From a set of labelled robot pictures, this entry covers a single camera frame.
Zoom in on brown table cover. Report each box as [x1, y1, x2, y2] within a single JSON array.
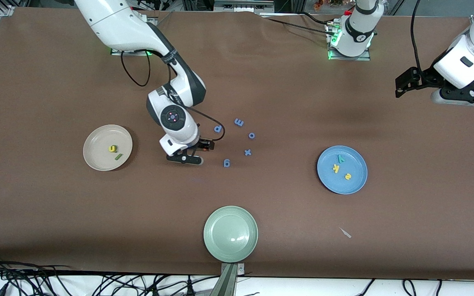
[[0, 6, 474, 281]]

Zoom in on blue round plate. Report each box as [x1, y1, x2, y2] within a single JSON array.
[[317, 146, 368, 195]]

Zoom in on green round plate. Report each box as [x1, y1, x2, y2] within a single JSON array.
[[203, 206, 259, 263]]

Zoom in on beige round plate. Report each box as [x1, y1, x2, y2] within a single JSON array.
[[83, 125, 133, 171]]

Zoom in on orange dried flowers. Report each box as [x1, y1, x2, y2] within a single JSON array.
[[314, 0, 346, 9]]

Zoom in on grey metal box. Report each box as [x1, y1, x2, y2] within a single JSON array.
[[214, 0, 275, 13]]

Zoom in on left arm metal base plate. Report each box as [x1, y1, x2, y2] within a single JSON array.
[[327, 23, 372, 61]]

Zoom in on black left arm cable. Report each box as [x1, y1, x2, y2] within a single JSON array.
[[411, 0, 423, 74]]

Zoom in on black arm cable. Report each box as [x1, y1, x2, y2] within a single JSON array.
[[121, 50, 225, 141], [411, 0, 423, 74]]

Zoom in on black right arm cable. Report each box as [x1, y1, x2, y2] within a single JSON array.
[[121, 50, 225, 141]]

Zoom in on black base cable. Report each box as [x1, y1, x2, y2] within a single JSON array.
[[299, 12, 337, 27], [262, 16, 332, 37]]

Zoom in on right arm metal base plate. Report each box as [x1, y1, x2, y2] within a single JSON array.
[[111, 48, 156, 56]]

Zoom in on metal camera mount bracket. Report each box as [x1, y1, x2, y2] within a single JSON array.
[[209, 263, 246, 296]]

